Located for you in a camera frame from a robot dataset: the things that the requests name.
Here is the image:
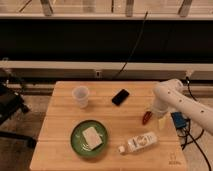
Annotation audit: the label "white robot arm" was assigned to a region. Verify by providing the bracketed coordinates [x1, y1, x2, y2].
[150, 79, 213, 135]

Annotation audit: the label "white plastic bottle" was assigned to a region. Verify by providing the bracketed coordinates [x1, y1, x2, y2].
[118, 132, 158, 154]

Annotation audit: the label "black hanging cable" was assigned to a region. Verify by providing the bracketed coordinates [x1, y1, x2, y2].
[111, 11, 150, 80]

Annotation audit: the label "white wall outlet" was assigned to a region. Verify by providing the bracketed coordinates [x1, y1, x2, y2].
[96, 71, 101, 78]

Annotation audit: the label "black smartphone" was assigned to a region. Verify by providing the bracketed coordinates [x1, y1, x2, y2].
[112, 89, 129, 106]

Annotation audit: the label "black floor cables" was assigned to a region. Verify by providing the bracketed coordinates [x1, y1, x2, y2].
[175, 77, 213, 171]

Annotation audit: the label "red pepper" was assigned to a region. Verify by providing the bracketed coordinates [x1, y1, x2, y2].
[142, 111, 152, 125]

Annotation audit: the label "blue connector box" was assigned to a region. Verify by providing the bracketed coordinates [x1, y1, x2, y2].
[171, 112, 186, 129]

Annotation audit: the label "black office chair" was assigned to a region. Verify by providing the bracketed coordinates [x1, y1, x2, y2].
[0, 83, 37, 148]

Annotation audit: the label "white sponge block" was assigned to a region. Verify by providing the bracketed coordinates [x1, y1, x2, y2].
[82, 127, 102, 150]

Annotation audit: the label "white ceramic cup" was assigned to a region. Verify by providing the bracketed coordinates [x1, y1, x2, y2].
[72, 86, 89, 108]

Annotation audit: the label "green plate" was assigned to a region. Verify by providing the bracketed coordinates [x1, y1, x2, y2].
[70, 120, 108, 158]

